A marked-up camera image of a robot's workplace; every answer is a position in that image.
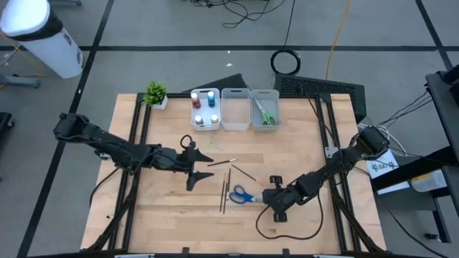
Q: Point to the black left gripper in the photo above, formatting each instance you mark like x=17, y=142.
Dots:
x=190, y=161

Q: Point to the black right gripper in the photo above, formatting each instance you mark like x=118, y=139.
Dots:
x=281, y=197

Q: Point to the paintbrush with silver ferrule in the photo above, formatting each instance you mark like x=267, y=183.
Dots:
x=229, y=182

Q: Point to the paintbrush with gold ferrule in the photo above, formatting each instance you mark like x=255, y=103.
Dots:
x=225, y=199

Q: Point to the red paint bottle white cap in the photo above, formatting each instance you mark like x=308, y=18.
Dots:
x=196, y=102

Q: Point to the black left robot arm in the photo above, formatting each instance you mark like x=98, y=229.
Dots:
x=107, y=145

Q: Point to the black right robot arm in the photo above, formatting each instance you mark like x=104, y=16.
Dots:
x=322, y=175

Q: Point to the beige paint bottle white cap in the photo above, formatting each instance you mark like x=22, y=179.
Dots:
x=214, y=118

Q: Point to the blue paint bottle white cap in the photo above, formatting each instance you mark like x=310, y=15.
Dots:
x=211, y=100

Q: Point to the white plastic bin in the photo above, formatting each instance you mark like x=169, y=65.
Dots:
x=205, y=111

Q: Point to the clear plastic bin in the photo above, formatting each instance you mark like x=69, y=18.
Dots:
x=236, y=114

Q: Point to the green plant in white pot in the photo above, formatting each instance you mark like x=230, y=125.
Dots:
x=155, y=94

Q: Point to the grey plastic bin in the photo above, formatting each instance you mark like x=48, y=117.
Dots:
x=274, y=104

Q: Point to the white labelled box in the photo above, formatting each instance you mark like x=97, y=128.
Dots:
x=383, y=166

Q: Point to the black perforated panel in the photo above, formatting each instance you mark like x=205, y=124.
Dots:
x=337, y=89

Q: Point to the clear plastic container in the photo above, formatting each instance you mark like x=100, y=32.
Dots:
x=428, y=182

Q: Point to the white trash can black liner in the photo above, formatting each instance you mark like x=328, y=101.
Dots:
x=54, y=50

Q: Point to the black cart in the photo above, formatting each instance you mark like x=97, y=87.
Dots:
x=444, y=107

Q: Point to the black floor object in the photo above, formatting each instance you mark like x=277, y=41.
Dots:
x=5, y=125

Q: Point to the grey stand foot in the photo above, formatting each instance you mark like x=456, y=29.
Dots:
x=18, y=80

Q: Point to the black mount bracket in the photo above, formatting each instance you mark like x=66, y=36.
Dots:
x=185, y=252
x=285, y=253

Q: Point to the black aluminium table frame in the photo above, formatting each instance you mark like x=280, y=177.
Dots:
x=179, y=95

